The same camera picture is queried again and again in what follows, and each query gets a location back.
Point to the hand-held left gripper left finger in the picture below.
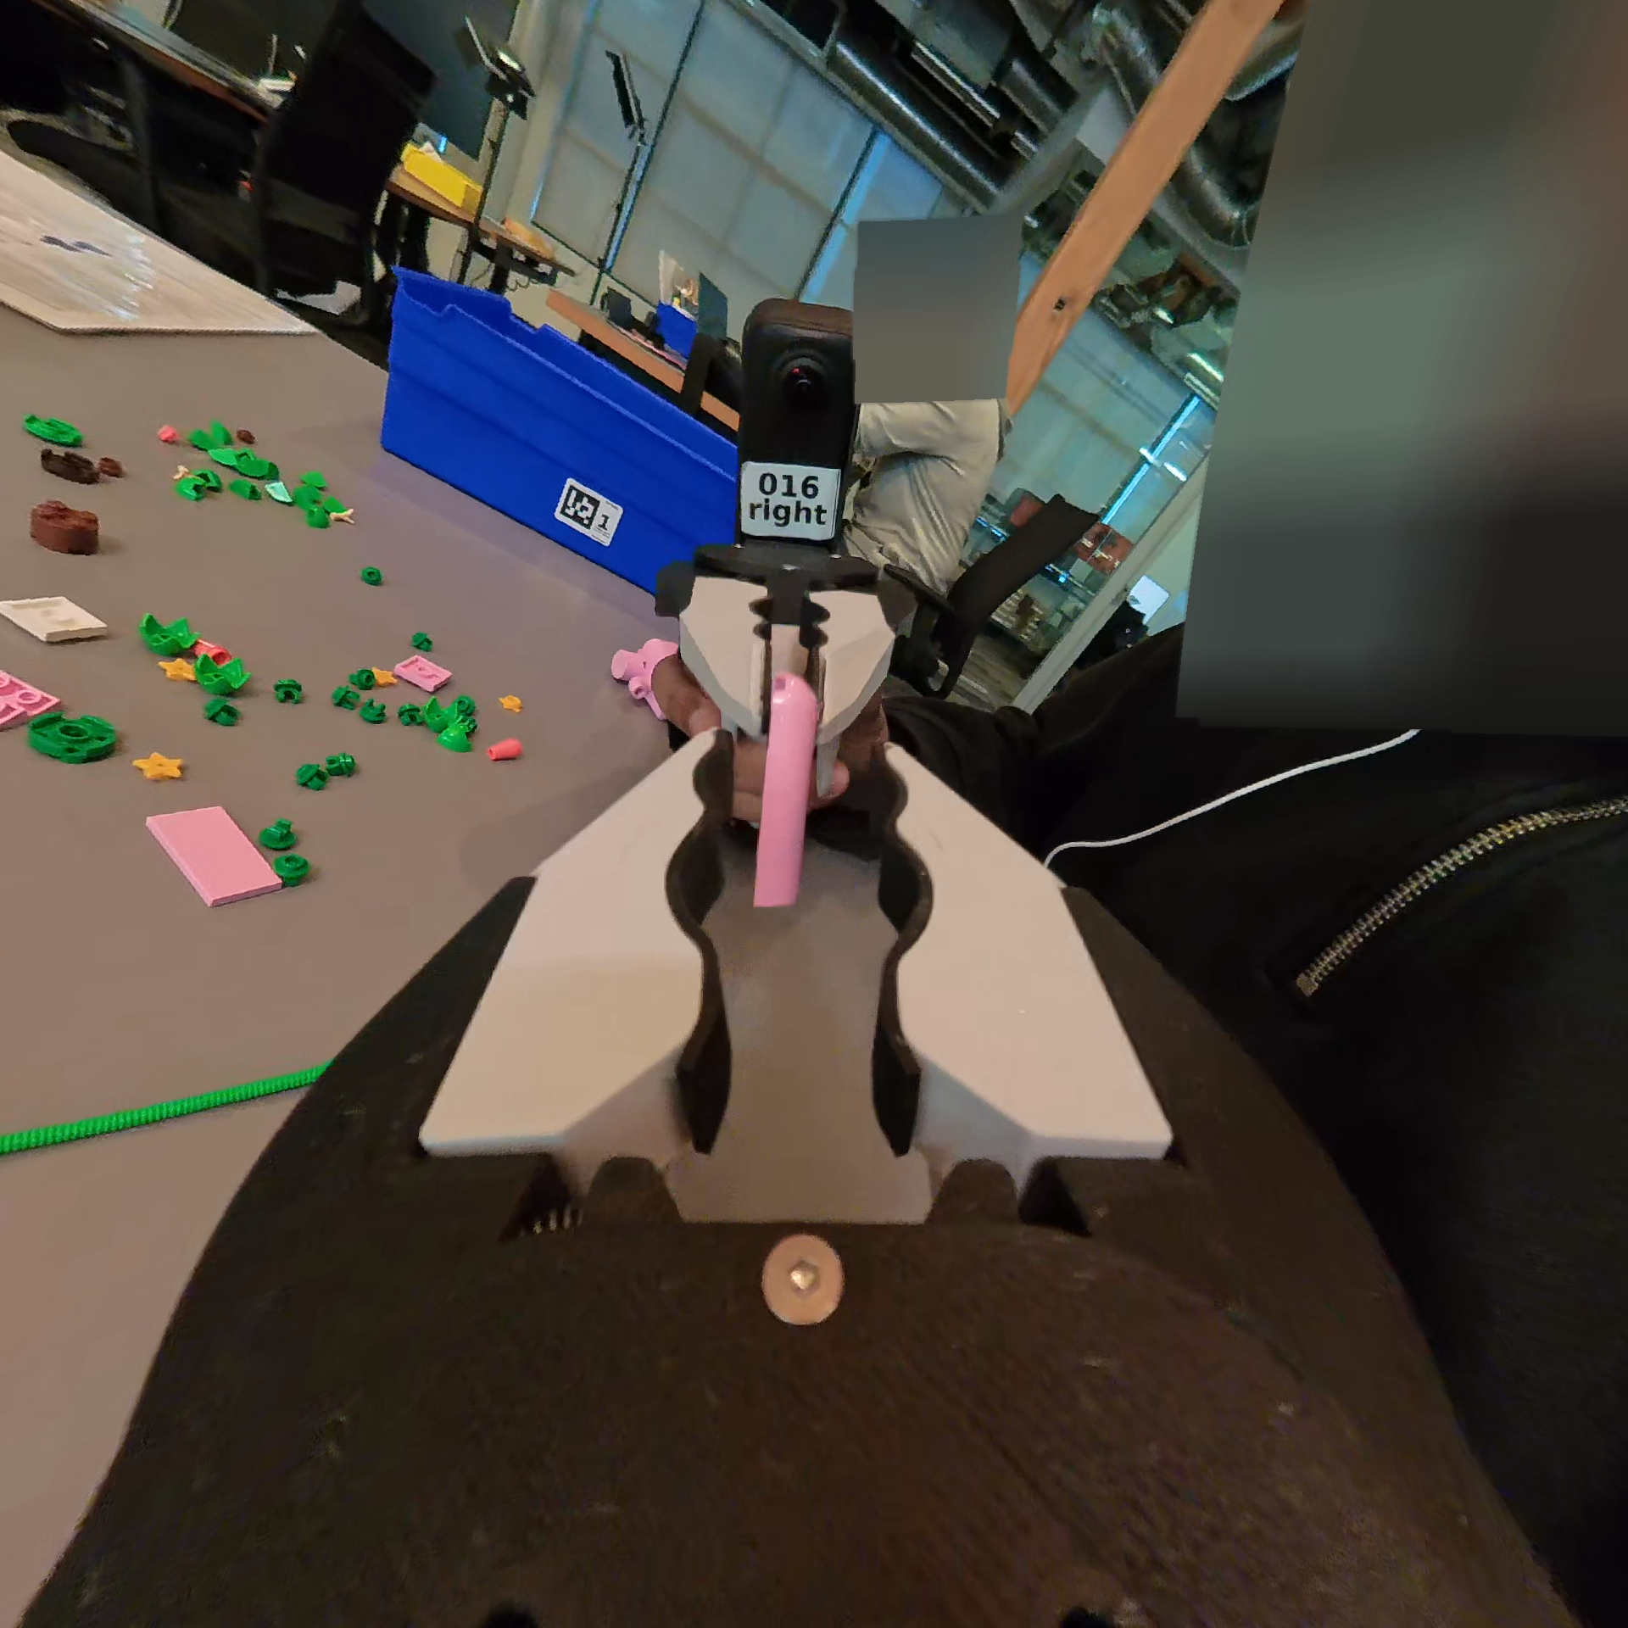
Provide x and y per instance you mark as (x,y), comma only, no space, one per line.
(571,1017)

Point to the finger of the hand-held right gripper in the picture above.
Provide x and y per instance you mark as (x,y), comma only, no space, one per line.
(858,661)
(719,661)

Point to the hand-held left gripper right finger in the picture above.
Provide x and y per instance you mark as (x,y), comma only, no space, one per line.
(1029,1029)

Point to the small pink pegged piece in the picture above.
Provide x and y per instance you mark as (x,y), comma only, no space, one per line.
(641,667)

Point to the pink arched brick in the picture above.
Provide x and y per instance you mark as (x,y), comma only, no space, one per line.
(781,814)

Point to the person's right hand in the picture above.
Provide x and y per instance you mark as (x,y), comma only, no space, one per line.
(693,705)

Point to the black office chair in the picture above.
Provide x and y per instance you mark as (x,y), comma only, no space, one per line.
(1004,585)
(337,153)

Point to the blue plastic bin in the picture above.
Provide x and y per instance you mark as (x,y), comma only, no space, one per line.
(533,407)

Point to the green spiky leaf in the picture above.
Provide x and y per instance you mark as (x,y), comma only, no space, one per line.
(222,674)
(166,634)
(443,711)

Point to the pink square single-stud plate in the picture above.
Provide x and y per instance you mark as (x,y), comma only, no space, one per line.
(422,670)

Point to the scattered small green clips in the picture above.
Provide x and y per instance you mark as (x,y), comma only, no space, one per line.
(292,870)

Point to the person's black jacket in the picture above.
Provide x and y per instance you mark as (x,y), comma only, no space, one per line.
(1399,1017)

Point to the large pink smooth tile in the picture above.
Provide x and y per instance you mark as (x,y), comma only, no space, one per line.
(213,856)

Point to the yellow box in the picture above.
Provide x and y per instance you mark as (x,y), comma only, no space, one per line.
(438,178)

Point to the wooden pillar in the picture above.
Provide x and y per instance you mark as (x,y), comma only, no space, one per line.
(1143,165)

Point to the green stick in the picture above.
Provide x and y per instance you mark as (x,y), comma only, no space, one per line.
(159,1110)

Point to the green round flower plate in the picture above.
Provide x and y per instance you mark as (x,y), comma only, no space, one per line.
(52,430)
(69,734)

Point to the small pink plate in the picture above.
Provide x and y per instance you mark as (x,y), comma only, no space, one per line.
(27,696)

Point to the white square tile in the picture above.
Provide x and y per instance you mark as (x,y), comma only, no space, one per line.
(52,618)

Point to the brown round brick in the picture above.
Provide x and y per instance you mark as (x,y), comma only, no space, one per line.
(64,525)

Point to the dark brown round piece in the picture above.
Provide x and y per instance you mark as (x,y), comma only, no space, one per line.
(69,467)

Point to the paper in clear sleeve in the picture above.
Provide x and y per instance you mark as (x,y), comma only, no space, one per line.
(126,267)

